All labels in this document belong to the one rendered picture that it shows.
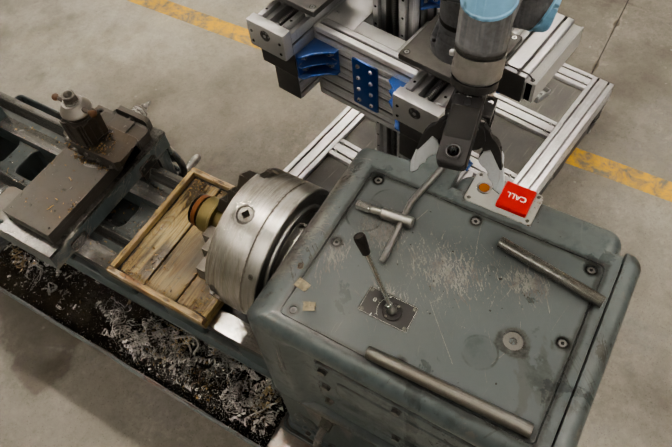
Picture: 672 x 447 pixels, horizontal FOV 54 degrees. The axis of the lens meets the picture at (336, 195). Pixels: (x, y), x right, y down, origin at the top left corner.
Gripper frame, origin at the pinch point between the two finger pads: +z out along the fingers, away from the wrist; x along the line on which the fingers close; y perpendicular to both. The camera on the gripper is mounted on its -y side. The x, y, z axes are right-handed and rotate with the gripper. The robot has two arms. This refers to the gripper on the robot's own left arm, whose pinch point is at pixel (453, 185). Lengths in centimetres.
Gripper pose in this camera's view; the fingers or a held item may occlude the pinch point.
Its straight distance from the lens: 111.3
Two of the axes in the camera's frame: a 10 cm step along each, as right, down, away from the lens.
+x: -9.3, -2.5, 2.6
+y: 3.6, -6.2, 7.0
